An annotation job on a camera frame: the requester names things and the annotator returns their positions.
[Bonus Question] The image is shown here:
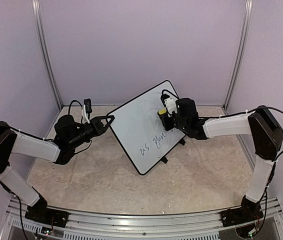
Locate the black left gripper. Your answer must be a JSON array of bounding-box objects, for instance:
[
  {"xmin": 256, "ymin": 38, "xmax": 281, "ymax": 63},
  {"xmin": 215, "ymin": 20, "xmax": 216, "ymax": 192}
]
[{"xmin": 68, "ymin": 115, "xmax": 115, "ymax": 149}]

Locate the yellow whiteboard eraser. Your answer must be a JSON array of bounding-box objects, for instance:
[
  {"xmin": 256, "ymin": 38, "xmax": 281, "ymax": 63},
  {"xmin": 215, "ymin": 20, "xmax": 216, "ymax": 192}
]
[{"xmin": 157, "ymin": 108, "xmax": 167, "ymax": 116}]

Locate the black framed whiteboard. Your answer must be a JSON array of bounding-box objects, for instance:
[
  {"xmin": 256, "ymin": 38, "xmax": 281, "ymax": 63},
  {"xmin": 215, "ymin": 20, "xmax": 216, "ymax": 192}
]
[{"xmin": 108, "ymin": 80, "xmax": 186, "ymax": 176}]

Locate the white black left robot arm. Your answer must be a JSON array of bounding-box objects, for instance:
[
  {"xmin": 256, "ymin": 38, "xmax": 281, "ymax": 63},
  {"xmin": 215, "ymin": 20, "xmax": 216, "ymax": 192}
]
[{"xmin": 0, "ymin": 114, "xmax": 115, "ymax": 223}]

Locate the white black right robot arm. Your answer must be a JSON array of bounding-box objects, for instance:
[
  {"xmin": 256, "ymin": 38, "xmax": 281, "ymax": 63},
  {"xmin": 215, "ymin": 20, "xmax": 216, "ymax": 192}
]
[{"xmin": 157, "ymin": 93, "xmax": 283, "ymax": 222}]

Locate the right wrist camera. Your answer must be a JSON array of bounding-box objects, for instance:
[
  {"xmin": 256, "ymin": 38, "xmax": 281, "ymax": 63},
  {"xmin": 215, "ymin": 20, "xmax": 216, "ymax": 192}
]
[{"xmin": 160, "ymin": 93, "xmax": 177, "ymax": 117}]

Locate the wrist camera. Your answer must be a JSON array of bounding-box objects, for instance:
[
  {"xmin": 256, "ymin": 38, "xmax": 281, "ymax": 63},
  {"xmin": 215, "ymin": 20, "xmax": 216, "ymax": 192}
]
[
  {"xmin": 160, "ymin": 93, "xmax": 177, "ymax": 117},
  {"xmin": 81, "ymin": 98, "xmax": 93, "ymax": 124}
]

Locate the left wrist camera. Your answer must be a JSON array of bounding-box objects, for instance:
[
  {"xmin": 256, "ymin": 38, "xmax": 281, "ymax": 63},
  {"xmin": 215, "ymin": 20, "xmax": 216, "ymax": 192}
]
[{"xmin": 81, "ymin": 98, "xmax": 93, "ymax": 124}]

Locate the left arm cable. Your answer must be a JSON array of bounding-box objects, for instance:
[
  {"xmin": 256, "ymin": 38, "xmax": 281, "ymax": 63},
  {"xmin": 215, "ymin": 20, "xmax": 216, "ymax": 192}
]
[{"xmin": 68, "ymin": 100, "xmax": 85, "ymax": 118}]

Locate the front aluminium rail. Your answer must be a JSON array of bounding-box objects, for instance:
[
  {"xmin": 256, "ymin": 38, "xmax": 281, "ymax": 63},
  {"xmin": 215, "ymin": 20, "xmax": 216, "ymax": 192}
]
[{"xmin": 0, "ymin": 198, "xmax": 283, "ymax": 240}]

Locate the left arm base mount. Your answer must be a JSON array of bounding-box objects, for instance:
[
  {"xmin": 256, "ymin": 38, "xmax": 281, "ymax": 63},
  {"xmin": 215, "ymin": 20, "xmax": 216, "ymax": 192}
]
[{"xmin": 25, "ymin": 206, "xmax": 69, "ymax": 228}]

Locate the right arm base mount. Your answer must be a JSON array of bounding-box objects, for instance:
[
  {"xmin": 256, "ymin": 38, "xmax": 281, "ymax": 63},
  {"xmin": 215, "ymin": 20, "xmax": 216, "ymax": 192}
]
[{"xmin": 220, "ymin": 207, "xmax": 264, "ymax": 228}]

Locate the left aluminium frame post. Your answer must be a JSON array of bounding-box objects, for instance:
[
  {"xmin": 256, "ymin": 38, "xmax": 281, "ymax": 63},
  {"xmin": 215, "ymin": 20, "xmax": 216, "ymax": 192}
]
[{"xmin": 31, "ymin": 0, "xmax": 64, "ymax": 111}]

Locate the aluminium frame post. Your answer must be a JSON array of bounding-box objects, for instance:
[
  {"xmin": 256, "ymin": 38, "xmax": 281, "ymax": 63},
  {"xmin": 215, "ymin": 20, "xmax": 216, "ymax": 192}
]
[
  {"xmin": 223, "ymin": 0, "xmax": 253, "ymax": 112},
  {"xmin": 31, "ymin": 0, "xmax": 64, "ymax": 111}
]

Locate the right aluminium frame post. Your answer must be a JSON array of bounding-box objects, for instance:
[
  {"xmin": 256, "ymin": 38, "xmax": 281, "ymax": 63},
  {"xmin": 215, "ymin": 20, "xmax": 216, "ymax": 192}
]
[{"xmin": 223, "ymin": 0, "xmax": 253, "ymax": 112}]

